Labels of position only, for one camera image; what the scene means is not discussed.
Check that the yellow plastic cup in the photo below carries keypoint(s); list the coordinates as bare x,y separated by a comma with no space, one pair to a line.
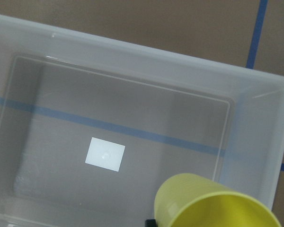
189,200

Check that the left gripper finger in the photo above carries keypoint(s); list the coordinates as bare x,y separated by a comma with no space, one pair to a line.
150,223

